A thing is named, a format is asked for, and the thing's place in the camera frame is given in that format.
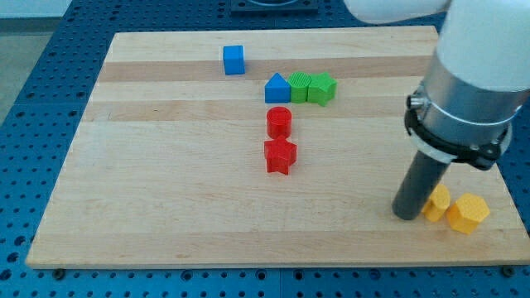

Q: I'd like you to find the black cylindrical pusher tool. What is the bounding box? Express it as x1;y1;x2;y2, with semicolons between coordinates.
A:
392;151;449;220

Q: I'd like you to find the yellow heart block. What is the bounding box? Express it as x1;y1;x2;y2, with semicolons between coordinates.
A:
421;184;451;222

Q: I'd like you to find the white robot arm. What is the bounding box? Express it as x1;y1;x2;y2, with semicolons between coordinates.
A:
344;0;529;220

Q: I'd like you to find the yellow hexagon block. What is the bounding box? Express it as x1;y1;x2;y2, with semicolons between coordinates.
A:
446;193;490;235

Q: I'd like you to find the green star block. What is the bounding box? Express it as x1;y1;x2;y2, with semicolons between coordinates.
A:
307;72;337;107

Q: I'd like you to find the red star block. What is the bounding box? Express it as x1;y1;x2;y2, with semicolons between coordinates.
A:
264;136;297;175

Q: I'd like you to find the red cylinder block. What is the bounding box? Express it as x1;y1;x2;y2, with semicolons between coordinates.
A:
266;106;292;139

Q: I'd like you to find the green cylinder block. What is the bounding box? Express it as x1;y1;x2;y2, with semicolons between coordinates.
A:
287;71;311;103

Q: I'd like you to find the wooden board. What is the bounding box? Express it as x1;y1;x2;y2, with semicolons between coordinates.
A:
26;26;529;269

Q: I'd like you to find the blue triangle block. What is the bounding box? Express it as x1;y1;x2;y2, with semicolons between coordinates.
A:
264;73;291;103

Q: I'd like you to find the blue cube block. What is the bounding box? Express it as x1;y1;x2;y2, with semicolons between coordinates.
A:
223;45;245;75

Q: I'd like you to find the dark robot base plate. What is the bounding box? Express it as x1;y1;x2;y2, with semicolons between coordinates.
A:
229;0;319;16

